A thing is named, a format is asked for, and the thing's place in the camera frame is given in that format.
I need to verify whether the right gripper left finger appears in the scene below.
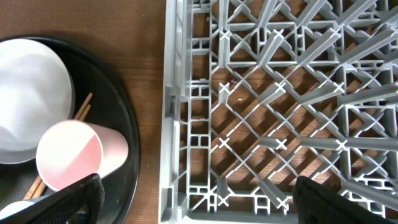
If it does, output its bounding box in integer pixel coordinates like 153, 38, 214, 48
1, 174, 104, 224

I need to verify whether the wooden chopstick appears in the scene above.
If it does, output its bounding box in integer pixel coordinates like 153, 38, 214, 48
30, 104, 92, 200
22, 92, 94, 200

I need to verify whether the pink cup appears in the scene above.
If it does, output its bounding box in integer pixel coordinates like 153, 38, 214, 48
36, 119, 129, 191

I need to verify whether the grey dishwasher rack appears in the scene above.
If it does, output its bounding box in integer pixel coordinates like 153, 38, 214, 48
158, 0, 397, 223

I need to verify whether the grey round plate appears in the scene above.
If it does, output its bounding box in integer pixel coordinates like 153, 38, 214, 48
1, 39, 75, 164

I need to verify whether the round black serving tray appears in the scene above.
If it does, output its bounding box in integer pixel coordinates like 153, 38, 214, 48
1, 36, 140, 223

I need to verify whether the blue cup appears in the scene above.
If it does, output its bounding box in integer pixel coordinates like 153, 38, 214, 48
0, 200, 37, 220

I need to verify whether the wooden chopstick right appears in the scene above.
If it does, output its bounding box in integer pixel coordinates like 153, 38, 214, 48
30, 104, 92, 200

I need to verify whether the wooden chopstick left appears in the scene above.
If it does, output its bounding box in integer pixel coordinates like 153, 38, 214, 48
22, 92, 94, 200

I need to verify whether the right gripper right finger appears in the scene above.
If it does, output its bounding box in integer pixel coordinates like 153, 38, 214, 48
293, 176, 392, 224

